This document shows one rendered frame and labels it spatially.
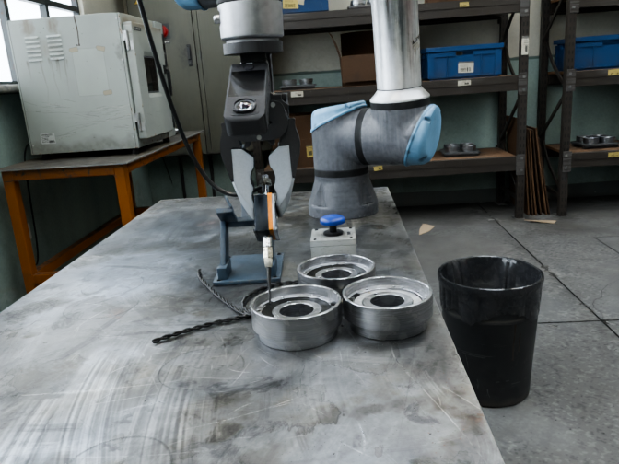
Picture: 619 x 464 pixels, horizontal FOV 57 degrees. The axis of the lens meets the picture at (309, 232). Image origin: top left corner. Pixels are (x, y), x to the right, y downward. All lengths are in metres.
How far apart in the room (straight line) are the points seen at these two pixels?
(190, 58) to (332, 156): 3.43
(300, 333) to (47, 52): 2.55
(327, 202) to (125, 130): 1.85
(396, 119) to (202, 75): 3.52
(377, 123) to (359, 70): 3.00
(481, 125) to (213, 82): 2.11
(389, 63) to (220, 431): 0.78
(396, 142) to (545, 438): 1.14
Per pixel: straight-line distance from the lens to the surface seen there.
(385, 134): 1.12
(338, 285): 0.73
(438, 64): 4.23
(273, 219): 0.69
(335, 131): 1.17
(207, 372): 0.62
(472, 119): 4.79
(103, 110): 2.94
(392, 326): 0.64
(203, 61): 4.54
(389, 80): 1.12
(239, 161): 0.71
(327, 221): 0.89
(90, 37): 2.95
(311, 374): 0.60
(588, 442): 1.97
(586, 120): 5.05
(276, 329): 0.63
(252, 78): 0.68
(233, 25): 0.70
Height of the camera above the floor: 1.09
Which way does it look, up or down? 15 degrees down
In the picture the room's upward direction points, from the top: 4 degrees counter-clockwise
